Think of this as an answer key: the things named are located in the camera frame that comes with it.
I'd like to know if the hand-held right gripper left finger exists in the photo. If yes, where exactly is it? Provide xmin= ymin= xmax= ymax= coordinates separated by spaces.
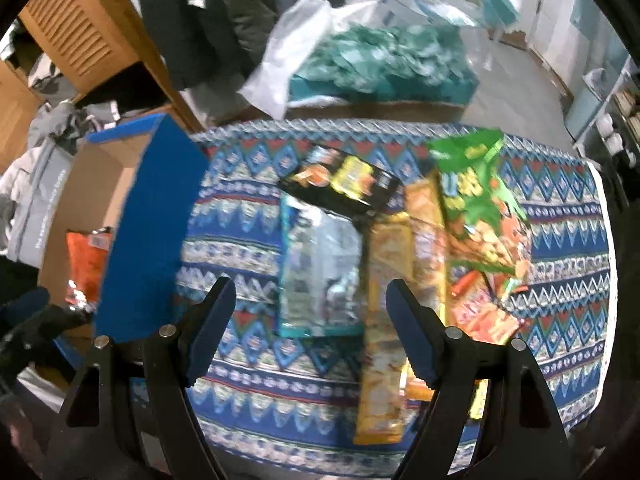
xmin=45 ymin=276 xmax=238 ymax=480

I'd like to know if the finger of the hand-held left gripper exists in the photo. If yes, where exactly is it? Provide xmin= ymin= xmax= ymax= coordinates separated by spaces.
xmin=0 ymin=286 xmax=96 ymax=356

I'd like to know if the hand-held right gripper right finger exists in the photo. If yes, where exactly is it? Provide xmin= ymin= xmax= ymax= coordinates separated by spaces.
xmin=385 ymin=279 xmax=571 ymax=480

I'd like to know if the orange snack packet green label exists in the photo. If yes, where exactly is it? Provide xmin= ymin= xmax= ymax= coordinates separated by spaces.
xmin=447 ymin=270 xmax=523 ymax=346

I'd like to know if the orange foil snack packet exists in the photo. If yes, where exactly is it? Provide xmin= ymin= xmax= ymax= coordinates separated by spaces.
xmin=65 ymin=227 xmax=116 ymax=311

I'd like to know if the long yellow snack packet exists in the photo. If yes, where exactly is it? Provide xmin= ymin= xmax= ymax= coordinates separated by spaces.
xmin=352 ymin=212 xmax=416 ymax=446

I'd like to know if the long orange snack packet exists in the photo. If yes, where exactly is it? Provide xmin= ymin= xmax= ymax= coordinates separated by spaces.
xmin=402 ymin=170 xmax=451 ymax=403

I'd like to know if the blue cardboard box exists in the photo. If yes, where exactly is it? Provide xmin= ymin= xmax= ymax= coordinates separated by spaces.
xmin=40 ymin=112 xmax=211 ymax=376

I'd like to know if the silver teal snack packet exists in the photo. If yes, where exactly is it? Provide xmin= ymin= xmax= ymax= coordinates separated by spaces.
xmin=277 ymin=192 xmax=368 ymax=338

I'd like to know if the black snack packet yellow label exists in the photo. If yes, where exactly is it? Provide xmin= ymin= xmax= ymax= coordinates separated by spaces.
xmin=277 ymin=144 xmax=406 ymax=218

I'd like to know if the grey tote bag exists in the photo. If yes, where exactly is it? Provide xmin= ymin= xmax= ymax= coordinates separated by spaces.
xmin=0 ymin=135 xmax=76 ymax=268

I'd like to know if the grey clothes pile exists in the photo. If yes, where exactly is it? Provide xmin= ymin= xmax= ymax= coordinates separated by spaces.
xmin=27 ymin=52 xmax=121 ymax=148

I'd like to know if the white plastic bag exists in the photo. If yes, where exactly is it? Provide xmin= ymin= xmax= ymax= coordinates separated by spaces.
xmin=240 ymin=0 xmax=381 ymax=121

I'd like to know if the teal shredded paper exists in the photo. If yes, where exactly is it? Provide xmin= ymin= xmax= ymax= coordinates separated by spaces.
xmin=292 ymin=25 xmax=473 ymax=93

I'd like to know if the wooden louvered cabinet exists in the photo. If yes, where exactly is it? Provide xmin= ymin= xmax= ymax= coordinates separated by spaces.
xmin=0 ymin=0 xmax=203 ymax=171

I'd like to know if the shelf with white cups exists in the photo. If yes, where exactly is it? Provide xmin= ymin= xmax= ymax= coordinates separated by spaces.
xmin=575 ymin=60 xmax=640 ymax=201

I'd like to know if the black coat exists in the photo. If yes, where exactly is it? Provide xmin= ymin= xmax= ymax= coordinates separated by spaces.
xmin=132 ymin=0 xmax=251 ymax=92

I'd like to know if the olive green coat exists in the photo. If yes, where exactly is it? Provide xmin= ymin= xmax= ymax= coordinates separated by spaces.
xmin=220 ymin=0 xmax=283 ymax=68

